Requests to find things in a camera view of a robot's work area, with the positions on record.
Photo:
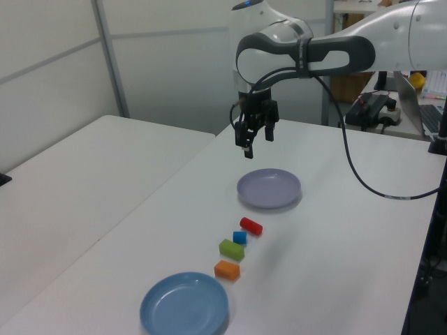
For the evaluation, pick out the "lilac plate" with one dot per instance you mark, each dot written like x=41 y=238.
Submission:
x=269 y=188

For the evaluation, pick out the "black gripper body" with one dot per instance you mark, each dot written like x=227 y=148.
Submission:
x=258 y=104

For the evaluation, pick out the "grey partition post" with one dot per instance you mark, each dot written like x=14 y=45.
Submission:
x=111 y=59
x=330 y=17

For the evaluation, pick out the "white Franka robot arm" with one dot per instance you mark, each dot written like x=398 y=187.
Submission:
x=384 y=38

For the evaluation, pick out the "silver laptop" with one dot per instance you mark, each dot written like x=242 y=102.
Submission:
x=406 y=97

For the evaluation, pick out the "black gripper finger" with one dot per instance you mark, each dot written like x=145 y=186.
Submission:
x=246 y=134
x=270 y=130

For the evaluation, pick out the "orange rectangular block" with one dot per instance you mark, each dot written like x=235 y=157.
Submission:
x=227 y=269

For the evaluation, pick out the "yellow round object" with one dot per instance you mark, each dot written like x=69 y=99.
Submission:
x=417 y=81

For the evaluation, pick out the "blue plate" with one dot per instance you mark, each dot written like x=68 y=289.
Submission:
x=185 y=307

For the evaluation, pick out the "black power supply box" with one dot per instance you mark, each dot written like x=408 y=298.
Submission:
x=366 y=108

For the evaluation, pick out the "brown wooden panel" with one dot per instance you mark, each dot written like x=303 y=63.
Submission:
x=351 y=21

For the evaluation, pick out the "red cylinder block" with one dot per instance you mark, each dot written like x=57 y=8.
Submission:
x=251 y=226

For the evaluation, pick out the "green rectangular block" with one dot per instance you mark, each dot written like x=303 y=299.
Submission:
x=230 y=248

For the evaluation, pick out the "black metal frame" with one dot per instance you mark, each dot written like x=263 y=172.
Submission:
x=440 y=223

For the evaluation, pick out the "small blue block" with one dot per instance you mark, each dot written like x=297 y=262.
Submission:
x=239 y=238

